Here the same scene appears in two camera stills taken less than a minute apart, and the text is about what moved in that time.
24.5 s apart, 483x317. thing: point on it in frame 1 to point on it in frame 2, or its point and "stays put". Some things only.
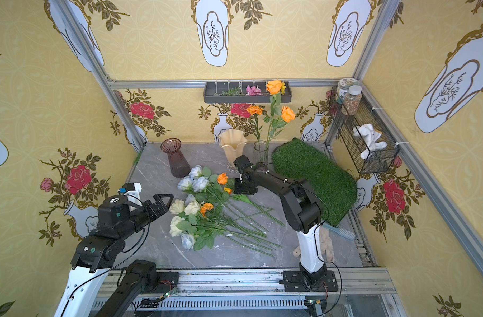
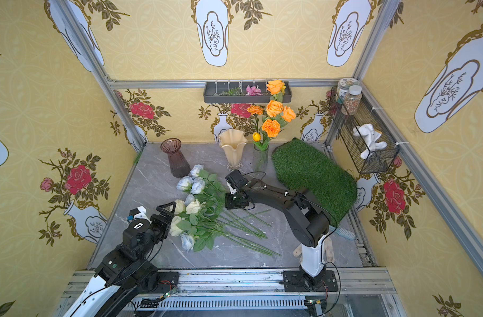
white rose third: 200,183 stays put
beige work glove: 324,244 stays put
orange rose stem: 288,115 stays put
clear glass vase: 260,152 stays put
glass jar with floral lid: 343,88 stays put
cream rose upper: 192,208 stays put
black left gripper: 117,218 to 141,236
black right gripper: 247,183 to 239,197
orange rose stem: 222,179 to 274,107
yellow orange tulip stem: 249,201 to 257,137
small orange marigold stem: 208,207 to 270,128
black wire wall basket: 363,139 stays put
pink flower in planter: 253,90 stays put
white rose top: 195,171 stays put
